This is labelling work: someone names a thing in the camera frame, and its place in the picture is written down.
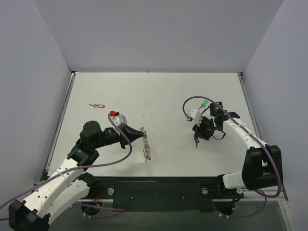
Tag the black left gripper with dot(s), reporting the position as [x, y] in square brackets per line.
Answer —
[122, 138]

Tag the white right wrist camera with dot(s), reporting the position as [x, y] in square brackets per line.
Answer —
[195, 116]

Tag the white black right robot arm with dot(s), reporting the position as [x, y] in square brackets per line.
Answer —
[262, 166]

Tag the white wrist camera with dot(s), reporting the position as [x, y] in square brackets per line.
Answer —
[195, 116]
[117, 120]

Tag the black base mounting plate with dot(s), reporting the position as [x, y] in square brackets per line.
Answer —
[162, 194]

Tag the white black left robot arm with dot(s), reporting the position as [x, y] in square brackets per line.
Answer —
[71, 181]

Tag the key with green cap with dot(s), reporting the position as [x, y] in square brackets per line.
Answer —
[203, 104]

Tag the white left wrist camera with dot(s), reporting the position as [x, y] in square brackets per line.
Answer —
[117, 120]

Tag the silver key with black fob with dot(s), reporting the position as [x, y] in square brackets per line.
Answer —
[196, 140]

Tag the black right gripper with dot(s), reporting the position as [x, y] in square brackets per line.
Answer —
[203, 131]

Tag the aluminium frame rail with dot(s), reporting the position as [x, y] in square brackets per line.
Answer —
[254, 196]

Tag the metal disc with key rings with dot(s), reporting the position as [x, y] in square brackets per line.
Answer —
[146, 149]

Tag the key with red tag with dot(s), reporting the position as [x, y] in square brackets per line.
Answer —
[102, 106]

